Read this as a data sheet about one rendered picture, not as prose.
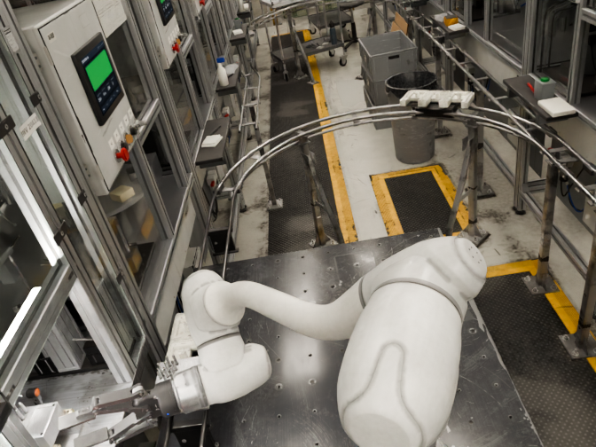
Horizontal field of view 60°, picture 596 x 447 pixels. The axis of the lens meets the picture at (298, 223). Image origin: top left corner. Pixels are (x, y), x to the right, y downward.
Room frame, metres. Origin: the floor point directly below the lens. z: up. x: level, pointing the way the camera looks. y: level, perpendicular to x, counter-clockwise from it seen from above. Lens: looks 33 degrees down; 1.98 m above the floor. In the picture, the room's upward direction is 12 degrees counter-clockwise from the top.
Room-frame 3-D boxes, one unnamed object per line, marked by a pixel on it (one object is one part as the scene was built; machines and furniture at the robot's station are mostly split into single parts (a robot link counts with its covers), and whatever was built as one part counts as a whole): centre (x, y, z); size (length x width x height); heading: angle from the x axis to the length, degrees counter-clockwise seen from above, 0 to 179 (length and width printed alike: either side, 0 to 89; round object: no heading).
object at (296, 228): (5.47, -0.27, 0.01); 5.85 x 0.59 x 0.01; 176
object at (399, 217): (2.95, -0.84, 0.01); 1.00 x 0.55 x 0.01; 176
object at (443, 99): (2.63, -0.87, 0.84); 0.37 x 0.14 x 0.10; 54
